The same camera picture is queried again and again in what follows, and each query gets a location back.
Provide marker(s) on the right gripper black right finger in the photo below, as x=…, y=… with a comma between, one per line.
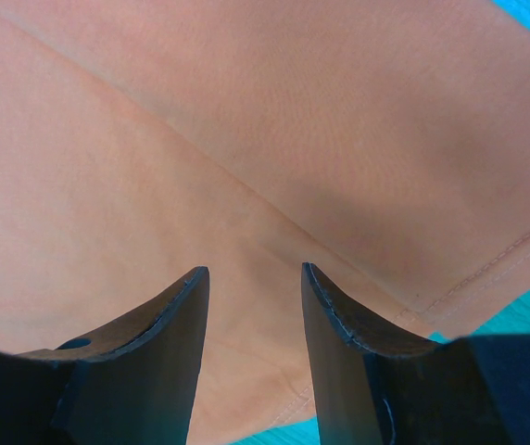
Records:
x=377, y=383

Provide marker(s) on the orange t shirt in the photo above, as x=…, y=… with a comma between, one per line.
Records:
x=388, y=142

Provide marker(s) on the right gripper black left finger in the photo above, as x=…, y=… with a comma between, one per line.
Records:
x=130, y=381

